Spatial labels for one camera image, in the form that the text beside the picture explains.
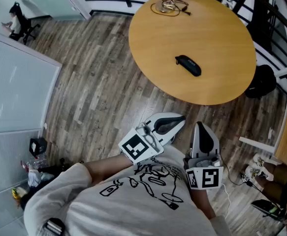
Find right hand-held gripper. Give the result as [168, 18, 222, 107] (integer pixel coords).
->
[183, 121, 224, 190]

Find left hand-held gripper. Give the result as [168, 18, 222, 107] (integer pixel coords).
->
[118, 112, 186, 166]

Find black pouch case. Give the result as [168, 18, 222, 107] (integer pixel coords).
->
[174, 55, 202, 78]

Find person's left forearm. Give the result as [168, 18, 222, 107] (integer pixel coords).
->
[83, 153, 134, 187]

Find person's right forearm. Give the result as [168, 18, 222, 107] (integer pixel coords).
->
[189, 187, 217, 220]

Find black backpack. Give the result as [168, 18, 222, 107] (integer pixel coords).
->
[244, 64, 277, 100]

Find white printed T-shirt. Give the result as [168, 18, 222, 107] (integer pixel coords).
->
[23, 144, 232, 236]

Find black cardboard box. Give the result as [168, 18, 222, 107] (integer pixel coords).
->
[29, 137, 48, 156]

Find clear plastic bottles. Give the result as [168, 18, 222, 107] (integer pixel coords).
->
[21, 153, 49, 169]

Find white plastic bag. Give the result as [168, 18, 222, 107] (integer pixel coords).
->
[27, 170, 55, 188]

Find yellow snack bag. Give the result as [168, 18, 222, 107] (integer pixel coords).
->
[11, 187, 28, 200]

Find black office chair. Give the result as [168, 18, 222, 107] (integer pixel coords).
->
[10, 1, 41, 45]

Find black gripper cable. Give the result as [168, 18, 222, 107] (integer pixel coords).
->
[219, 153, 262, 192]

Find black lamp cable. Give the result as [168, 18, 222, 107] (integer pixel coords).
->
[150, 0, 192, 17]

